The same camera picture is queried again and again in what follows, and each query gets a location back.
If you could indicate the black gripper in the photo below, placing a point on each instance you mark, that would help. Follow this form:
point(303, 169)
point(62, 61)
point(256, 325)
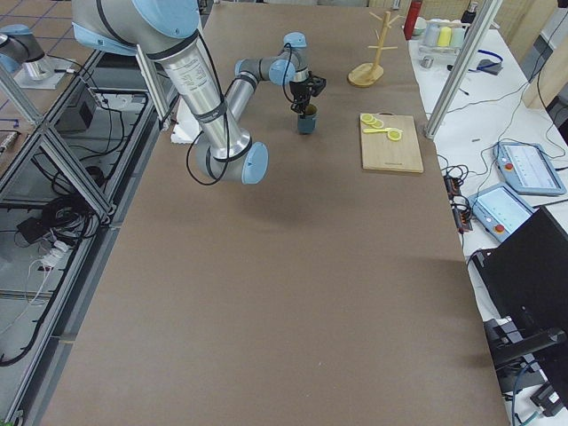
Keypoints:
point(300, 91)

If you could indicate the dark teal HOME mug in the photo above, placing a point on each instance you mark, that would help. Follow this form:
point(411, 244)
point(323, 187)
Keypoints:
point(306, 122)

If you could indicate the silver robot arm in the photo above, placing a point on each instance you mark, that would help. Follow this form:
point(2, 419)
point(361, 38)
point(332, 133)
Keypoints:
point(167, 32)
point(290, 71)

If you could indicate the wooden mug tree rack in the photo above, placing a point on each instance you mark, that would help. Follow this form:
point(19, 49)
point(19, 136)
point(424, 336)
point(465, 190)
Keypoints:
point(367, 74)

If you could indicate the small steel cup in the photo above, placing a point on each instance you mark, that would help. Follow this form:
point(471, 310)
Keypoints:
point(426, 62)

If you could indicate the grey cup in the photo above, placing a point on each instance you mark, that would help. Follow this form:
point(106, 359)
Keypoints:
point(431, 34)

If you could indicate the yellow cup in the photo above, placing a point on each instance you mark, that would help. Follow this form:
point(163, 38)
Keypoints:
point(444, 37)

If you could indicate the lemon slice toy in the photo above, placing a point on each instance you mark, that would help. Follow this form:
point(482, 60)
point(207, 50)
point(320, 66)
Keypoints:
point(367, 118)

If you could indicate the yellow plastic toy knife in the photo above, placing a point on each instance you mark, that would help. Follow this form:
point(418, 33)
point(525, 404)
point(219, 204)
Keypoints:
point(375, 130)

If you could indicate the bamboo cutting board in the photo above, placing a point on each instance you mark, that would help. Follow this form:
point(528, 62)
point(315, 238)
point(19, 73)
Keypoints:
point(397, 150)

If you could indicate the red bottle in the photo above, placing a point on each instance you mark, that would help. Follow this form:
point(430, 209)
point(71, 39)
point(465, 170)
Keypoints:
point(411, 18)

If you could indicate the blue teach pendant near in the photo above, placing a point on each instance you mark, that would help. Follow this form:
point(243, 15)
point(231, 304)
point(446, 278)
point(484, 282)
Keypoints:
point(500, 210)

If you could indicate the blue teach pendant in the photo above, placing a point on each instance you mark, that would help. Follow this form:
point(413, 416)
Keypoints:
point(526, 168)
point(500, 210)

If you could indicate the blue teach pendant far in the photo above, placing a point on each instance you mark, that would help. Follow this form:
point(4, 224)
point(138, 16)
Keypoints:
point(526, 168)

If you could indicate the black monitor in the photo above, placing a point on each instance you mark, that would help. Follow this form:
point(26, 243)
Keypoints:
point(526, 278)

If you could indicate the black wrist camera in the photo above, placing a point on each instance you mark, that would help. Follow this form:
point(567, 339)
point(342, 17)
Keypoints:
point(316, 85)

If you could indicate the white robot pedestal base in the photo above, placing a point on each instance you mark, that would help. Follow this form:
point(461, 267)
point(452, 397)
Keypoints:
point(186, 127)

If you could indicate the aluminium frame post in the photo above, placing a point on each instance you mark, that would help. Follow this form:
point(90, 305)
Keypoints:
point(453, 83)

